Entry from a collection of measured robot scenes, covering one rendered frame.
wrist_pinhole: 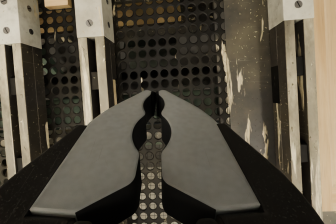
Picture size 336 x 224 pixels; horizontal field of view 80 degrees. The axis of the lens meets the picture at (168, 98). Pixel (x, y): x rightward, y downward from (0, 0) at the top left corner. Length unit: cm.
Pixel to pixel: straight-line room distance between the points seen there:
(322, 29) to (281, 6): 13
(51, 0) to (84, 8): 13
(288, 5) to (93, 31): 41
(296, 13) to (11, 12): 61
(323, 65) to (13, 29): 71
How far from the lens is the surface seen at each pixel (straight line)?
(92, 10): 50
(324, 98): 59
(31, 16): 62
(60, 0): 61
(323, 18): 61
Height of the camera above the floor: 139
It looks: 34 degrees down
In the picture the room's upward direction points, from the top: 179 degrees clockwise
